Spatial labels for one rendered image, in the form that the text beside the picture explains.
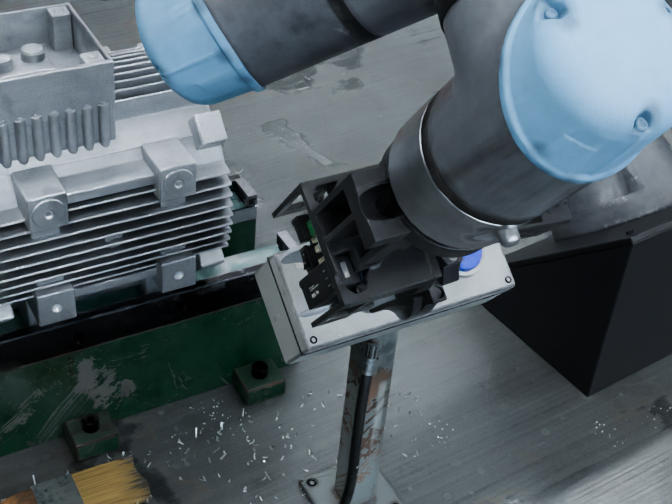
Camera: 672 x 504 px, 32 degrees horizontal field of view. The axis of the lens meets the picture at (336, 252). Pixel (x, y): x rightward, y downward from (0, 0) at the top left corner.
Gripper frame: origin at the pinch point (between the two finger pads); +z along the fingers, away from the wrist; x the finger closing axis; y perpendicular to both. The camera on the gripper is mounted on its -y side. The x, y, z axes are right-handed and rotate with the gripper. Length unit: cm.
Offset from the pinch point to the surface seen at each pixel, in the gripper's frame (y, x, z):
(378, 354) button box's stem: -4.6, 4.5, 9.3
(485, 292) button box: -10.8, 3.3, 2.1
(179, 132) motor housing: 2.9, -17.0, 13.5
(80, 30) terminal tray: 8.2, -26.1, 12.2
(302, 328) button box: 3.3, 2.0, 2.1
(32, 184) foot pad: 15.3, -14.9, 11.9
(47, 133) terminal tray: 13.1, -18.5, 12.0
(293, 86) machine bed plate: -31, -36, 62
